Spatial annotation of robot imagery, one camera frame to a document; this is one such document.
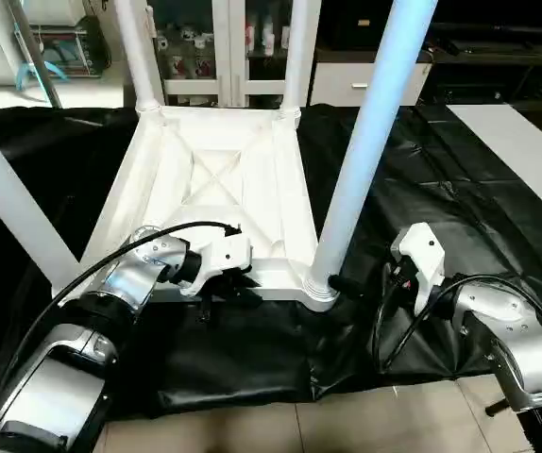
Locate white plastic table top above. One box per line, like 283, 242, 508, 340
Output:
52, 106, 340, 314

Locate black work surface mat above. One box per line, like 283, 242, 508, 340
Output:
0, 102, 542, 421

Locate black metal table leg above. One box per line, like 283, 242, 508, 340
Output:
484, 400, 513, 417

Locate white flat sheet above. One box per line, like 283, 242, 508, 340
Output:
446, 104, 542, 232

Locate white drawer unit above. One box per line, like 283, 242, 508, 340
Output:
309, 61, 432, 107

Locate white glass door cabinet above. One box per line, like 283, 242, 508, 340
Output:
144, 0, 324, 107

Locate colourful background box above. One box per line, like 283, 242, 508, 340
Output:
16, 14, 111, 91

